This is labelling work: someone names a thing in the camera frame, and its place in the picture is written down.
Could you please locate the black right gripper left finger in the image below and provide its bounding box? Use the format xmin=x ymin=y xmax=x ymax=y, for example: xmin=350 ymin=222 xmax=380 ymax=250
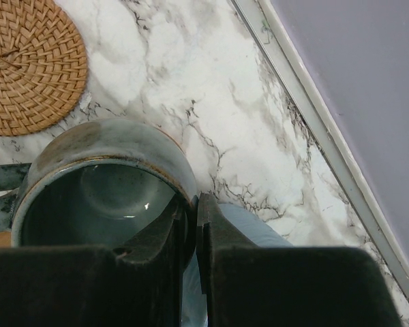
xmin=0 ymin=200 xmax=185 ymax=326

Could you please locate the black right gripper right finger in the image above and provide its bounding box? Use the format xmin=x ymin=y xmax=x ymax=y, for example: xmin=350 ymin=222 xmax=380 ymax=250
xmin=197 ymin=193 xmax=402 ymax=326

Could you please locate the blue ceramic mug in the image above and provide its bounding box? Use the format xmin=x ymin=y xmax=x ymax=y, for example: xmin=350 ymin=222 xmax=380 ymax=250
xmin=181 ymin=203 xmax=291 ymax=326

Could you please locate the grey ceramic mug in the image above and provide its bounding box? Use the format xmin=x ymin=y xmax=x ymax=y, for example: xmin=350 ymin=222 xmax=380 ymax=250
xmin=0 ymin=119 xmax=198 ymax=261

